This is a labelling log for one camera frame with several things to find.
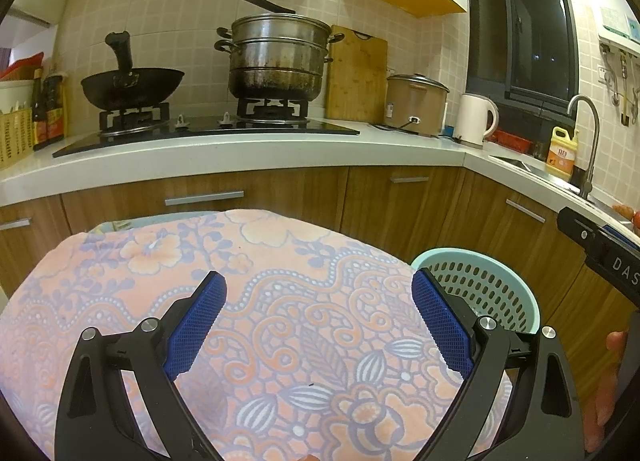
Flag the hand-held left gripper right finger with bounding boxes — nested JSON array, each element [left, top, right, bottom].
[[411, 268, 586, 461]]

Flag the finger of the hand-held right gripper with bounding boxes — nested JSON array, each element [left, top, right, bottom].
[[556, 206, 609, 265], [601, 224, 640, 246]]

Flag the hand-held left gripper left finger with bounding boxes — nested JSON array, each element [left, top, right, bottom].
[[54, 271, 228, 461]]

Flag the green plastic basket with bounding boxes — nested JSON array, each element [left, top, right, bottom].
[[410, 247, 542, 342]]

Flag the person's right hand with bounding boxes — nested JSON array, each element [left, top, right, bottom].
[[582, 330, 629, 453]]

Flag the steel sink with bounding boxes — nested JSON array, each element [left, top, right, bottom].
[[490, 153, 640, 237]]

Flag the steel faucet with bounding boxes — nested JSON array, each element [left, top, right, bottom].
[[567, 95, 601, 199]]

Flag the yellow detergent bottle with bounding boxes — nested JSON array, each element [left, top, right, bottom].
[[546, 126, 578, 178]]

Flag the floral pink tablecloth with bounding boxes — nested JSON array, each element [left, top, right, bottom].
[[0, 209, 516, 461]]

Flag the red tray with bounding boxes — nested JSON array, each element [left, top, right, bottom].
[[487, 128, 533, 152]]

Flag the water heater pipes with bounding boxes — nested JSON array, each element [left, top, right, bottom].
[[600, 46, 640, 126]]

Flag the white electric kettle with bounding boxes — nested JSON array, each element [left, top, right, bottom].
[[457, 93, 500, 148]]

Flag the wooden base cabinet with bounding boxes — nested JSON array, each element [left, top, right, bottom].
[[0, 166, 640, 367]]

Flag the black glass gas stove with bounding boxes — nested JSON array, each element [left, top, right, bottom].
[[52, 98, 361, 158]]

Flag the brown rice cooker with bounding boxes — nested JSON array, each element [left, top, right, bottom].
[[385, 73, 450, 136]]

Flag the dark window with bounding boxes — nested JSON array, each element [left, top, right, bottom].
[[465, 0, 581, 116]]

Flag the white water heater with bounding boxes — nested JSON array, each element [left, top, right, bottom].
[[572, 0, 640, 49]]

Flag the black wok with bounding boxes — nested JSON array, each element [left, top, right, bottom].
[[81, 31, 186, 112]]

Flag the yellow woven basket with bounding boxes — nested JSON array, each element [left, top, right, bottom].
[[0, 108, 35, 169]]

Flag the wooden cutting board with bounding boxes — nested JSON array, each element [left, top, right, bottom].
[[325, 25, 389, 124]]

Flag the steel steamer pot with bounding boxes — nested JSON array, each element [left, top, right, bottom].
[[214, 13, 335, 102]]

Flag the white plastic container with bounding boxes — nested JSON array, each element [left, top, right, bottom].
[[0, 78, 36, 114]]

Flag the black curved utensil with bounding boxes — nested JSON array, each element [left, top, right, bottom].
[[241, 0, 297, 15]]

